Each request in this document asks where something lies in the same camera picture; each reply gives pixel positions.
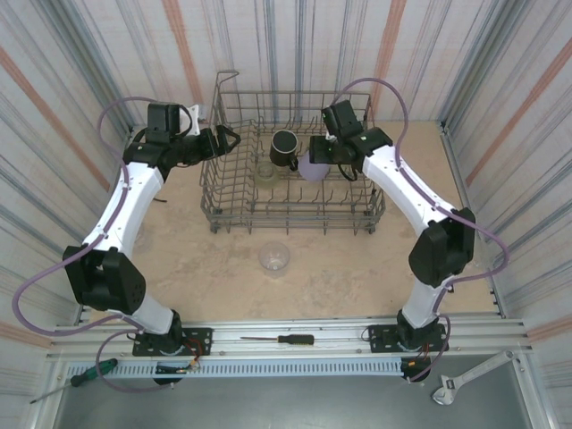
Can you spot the lavender plastic cup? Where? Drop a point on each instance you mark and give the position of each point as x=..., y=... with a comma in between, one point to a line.
x=313, y=172

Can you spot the black mug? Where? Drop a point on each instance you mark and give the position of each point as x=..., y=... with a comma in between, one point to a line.
x=283, y=147

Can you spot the pale yellow translucent cup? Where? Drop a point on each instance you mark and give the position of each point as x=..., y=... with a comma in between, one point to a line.
x=267, y=176

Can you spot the clear plastic cup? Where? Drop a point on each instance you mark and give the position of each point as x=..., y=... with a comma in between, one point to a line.
x=274, y=259

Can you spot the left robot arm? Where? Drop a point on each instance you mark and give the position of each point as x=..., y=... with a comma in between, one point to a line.
x=120, y=210

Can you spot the silver adjustable wrench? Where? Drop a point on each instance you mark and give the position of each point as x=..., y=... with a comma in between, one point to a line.
x=473, y=373

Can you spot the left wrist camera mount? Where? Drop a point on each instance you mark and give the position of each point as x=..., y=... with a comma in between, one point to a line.
x=196, y=120

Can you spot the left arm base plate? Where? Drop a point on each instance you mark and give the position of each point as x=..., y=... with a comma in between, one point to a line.
x=201, y=339

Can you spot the aluminium mounting rail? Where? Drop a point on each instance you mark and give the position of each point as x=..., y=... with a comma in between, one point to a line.
x=313, y=350

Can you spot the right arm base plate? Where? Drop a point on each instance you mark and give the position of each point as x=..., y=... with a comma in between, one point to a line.
x=384, y=346

